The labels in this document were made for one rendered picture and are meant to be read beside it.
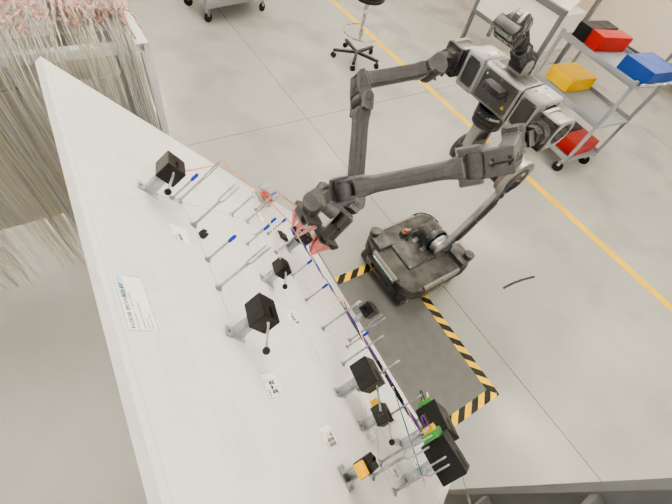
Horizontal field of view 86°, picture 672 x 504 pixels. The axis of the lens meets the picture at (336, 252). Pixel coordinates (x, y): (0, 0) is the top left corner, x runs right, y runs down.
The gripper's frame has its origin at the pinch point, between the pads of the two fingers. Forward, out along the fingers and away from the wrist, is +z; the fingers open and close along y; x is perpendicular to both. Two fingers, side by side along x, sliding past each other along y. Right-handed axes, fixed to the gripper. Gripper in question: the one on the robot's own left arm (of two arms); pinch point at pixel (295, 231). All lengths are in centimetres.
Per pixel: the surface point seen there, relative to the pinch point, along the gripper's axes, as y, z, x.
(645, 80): -77, -148, 286
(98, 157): 8, -16, -60
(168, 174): 12, -19, -49
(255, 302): 42, -16, -37
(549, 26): -233, -167, 356
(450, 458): 77, -5, 7
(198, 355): 49, -12, -48
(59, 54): -62, -3, -65
